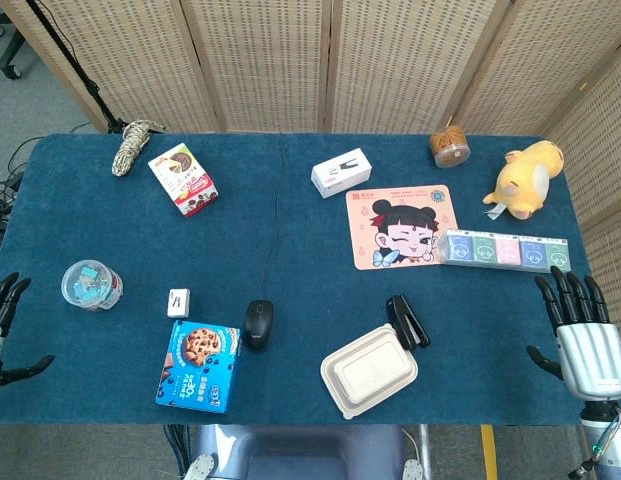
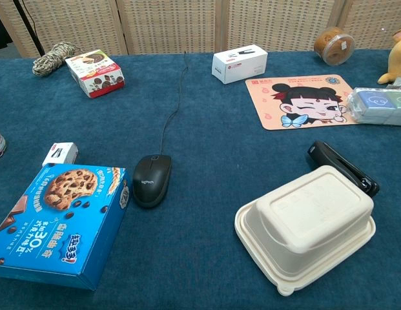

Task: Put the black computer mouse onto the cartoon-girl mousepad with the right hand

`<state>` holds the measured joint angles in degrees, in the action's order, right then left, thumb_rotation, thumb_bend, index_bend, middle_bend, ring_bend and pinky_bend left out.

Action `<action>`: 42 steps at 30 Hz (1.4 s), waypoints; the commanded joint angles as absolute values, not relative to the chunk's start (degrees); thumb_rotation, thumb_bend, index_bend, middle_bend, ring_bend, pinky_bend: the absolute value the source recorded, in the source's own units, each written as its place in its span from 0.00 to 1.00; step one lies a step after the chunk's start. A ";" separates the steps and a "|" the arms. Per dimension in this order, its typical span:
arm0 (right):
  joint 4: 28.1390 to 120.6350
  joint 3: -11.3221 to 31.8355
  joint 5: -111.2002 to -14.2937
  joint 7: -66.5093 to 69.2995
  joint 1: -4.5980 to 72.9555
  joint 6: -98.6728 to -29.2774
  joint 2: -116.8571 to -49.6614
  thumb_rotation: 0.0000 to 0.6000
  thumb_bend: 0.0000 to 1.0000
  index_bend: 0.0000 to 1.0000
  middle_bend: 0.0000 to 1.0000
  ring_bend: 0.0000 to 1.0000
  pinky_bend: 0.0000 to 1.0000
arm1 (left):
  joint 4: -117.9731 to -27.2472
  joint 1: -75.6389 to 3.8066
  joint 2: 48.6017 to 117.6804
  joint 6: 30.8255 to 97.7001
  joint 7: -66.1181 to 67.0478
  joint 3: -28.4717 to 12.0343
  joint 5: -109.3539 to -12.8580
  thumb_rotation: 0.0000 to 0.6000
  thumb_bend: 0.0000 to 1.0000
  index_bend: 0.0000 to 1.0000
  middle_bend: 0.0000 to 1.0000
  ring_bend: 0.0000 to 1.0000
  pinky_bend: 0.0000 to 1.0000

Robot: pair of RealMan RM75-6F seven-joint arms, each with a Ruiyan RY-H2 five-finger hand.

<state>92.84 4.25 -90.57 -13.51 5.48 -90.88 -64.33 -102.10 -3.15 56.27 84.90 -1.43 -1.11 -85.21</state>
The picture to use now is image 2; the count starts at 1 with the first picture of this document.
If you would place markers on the orange cartoon girl mouse pad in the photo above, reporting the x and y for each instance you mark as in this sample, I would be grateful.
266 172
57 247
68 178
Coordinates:
297 111

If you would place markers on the white rectangular product box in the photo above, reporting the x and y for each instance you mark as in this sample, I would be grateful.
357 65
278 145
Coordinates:
239 66

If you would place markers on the cream pulp takeaway container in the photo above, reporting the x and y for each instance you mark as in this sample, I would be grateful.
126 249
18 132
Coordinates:
308 223

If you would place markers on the woven rattan folding screen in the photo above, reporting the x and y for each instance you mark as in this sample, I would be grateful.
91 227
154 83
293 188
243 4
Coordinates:
200 26

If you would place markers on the red white cookie box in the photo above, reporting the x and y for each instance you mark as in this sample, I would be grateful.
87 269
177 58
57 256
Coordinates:
96 75

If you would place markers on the small white staples box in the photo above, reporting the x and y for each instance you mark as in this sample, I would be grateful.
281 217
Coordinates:
60 153

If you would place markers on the black stapler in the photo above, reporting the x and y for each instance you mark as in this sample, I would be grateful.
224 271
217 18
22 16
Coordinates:
345 168

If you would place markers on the blue chocolate cookie box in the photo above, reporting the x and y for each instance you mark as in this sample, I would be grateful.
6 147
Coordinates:
58 223

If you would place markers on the wrapped tissue packs bundle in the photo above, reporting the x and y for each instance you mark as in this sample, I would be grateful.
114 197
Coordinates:
379 105

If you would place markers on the black tripod pole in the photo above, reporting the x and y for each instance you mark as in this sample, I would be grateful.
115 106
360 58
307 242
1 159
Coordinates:
29 27

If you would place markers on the yellow plush toy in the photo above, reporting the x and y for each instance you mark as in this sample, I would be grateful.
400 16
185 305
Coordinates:
397 58

